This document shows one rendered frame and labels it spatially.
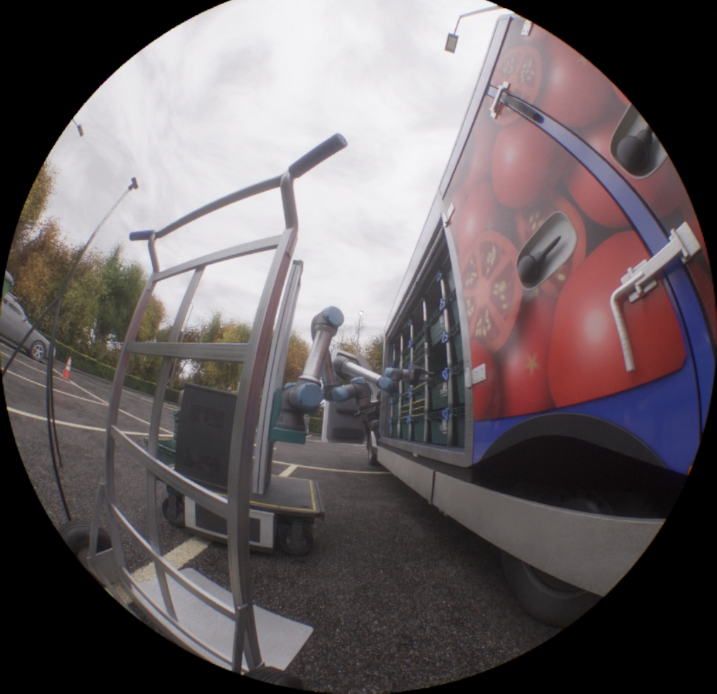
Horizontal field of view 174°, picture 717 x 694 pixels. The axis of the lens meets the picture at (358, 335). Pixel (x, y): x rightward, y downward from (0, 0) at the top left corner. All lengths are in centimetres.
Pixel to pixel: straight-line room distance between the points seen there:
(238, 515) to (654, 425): 73
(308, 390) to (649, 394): 111
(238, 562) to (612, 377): 77
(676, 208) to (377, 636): 132
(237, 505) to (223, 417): 92
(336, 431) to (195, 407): 315
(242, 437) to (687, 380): 75
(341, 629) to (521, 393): 100
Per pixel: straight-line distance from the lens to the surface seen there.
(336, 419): 421
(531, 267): 83
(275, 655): 91
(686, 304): 59
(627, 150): 72
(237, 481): 36
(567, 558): 78
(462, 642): 101
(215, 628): 97
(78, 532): 96
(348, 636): 99
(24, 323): 1047
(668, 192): 66
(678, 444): 59
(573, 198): 80
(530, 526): 85
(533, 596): 109
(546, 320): 77
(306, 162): 50
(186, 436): 135
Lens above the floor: 76
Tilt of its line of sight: 22 degrees up
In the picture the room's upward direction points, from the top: 5 degrees clockwise
